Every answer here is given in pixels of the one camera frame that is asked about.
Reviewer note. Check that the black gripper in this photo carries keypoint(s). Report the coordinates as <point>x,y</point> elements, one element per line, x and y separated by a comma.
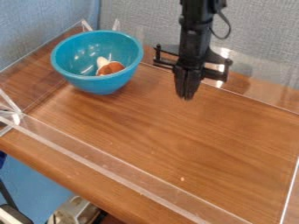
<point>194,49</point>

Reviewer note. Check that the orange toy mushroom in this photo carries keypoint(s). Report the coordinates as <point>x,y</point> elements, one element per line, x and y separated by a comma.
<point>108,67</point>

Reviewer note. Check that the blue plastic bowl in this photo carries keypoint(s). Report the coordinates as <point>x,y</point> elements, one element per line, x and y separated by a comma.
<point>74,59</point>

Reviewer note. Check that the white device under table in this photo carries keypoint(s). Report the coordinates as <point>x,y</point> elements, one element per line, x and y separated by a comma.
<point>75,211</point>

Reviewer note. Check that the clear acrylic barrier frame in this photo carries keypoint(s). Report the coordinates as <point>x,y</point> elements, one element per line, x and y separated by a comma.
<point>155,159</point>

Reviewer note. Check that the black chair frame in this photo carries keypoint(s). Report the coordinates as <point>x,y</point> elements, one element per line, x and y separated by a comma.
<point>9,213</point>

